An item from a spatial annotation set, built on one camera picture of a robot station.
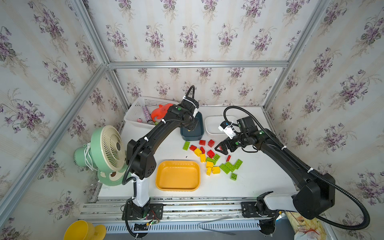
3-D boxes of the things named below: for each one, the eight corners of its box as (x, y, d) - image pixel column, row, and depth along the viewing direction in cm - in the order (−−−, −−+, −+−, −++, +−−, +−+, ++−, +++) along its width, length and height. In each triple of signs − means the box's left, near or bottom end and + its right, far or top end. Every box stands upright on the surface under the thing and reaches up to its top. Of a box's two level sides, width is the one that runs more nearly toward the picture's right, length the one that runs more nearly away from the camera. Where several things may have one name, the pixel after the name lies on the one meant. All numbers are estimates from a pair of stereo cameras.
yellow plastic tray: (154, 191, 81) (152, 189, 77) (159, 164, 92) (157, 160, 88) (200, 191, 82) (200, 189, 77) (199, 164, 92) (199, 160, 88)
